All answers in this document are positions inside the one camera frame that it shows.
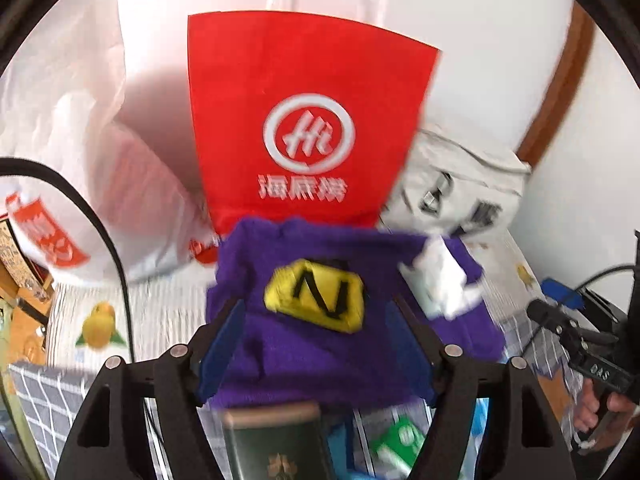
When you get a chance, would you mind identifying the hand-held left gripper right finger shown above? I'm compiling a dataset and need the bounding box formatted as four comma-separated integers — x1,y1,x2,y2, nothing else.
385,295,583,480

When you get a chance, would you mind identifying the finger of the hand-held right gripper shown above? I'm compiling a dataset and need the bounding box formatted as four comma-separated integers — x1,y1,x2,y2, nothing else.
526,299,581,346
541,277,585,312

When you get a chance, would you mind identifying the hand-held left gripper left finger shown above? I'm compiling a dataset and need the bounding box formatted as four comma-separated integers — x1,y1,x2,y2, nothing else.
55,300,246,480

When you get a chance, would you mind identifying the purple plush toy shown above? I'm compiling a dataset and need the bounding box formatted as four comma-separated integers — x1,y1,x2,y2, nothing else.
205,215,506,411

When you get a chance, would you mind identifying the blue tissue pack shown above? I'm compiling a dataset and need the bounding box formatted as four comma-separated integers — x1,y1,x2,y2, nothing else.
327,415,373,480

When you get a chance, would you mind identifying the person's right hand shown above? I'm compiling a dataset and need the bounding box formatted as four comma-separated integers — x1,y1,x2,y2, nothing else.
574,379,640,436

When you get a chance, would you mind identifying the green packet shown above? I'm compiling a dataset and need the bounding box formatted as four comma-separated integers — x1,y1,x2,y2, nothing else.
372,417,428,476

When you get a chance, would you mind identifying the dark green box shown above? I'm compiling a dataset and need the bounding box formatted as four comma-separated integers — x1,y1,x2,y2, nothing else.
222,402,333,480

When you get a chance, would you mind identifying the fruit print bed sheet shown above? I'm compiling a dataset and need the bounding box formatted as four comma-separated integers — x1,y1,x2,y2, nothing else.
45,230,576,480

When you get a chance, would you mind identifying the grey zip pouch bag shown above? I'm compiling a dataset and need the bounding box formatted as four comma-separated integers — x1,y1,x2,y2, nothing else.
380,127,533,241

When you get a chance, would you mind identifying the grey checked blanket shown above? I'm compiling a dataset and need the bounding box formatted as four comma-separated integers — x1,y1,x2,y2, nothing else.
7,360,101,480

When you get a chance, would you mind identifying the wooden furniture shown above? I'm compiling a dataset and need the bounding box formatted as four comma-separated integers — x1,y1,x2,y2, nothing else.
0,215,56,366

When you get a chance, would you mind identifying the brown wooden headboard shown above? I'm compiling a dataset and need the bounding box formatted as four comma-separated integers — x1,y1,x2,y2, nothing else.
515,5,596,166

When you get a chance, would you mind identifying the white plastic bag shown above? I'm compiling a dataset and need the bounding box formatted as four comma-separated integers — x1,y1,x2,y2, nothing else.
0,0,221,283

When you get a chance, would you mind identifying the red paper bag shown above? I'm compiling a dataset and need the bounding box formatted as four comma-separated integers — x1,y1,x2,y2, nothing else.
187,0,443,241

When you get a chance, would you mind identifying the thin black cable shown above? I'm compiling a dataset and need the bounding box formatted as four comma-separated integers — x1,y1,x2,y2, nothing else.
572,262,638,296

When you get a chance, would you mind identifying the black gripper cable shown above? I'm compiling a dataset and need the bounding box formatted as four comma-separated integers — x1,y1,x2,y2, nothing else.
0,157,133,366

